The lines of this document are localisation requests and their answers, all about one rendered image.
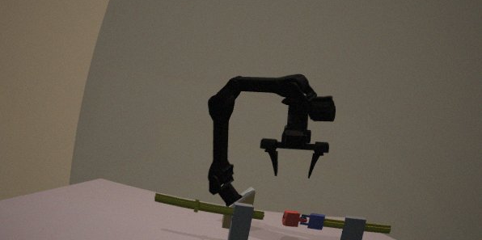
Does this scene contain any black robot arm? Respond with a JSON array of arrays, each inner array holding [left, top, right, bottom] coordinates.
[[208, 74, 336, 207]]

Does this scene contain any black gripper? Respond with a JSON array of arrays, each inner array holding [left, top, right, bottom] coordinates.
[[260, 120, 329, 179]]

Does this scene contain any yellow square bar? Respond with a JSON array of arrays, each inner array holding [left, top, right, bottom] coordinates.
[[154, 193, 264, 240]]

